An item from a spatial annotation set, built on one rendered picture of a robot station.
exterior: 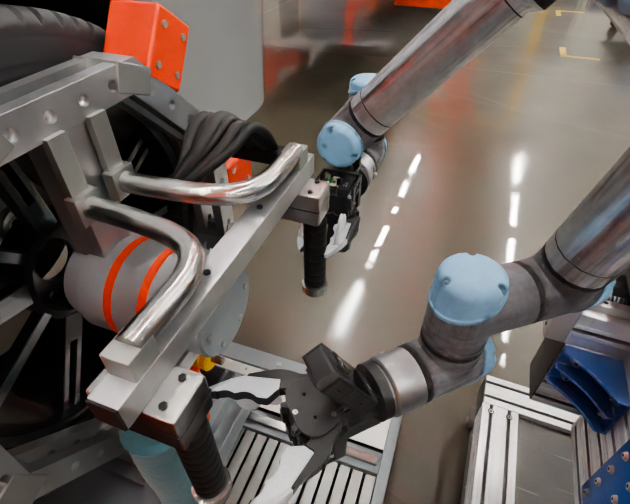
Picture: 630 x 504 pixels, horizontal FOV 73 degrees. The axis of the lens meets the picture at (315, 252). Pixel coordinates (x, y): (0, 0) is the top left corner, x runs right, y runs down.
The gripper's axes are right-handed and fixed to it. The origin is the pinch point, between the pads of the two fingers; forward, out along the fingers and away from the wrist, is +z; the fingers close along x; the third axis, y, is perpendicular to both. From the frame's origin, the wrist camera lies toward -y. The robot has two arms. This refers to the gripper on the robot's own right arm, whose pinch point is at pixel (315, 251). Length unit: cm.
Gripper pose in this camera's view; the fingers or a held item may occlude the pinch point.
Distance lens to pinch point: 67.7
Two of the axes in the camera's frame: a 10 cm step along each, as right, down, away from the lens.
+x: 9.4, 2.2, -2.6
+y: 0.0, -7.6, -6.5
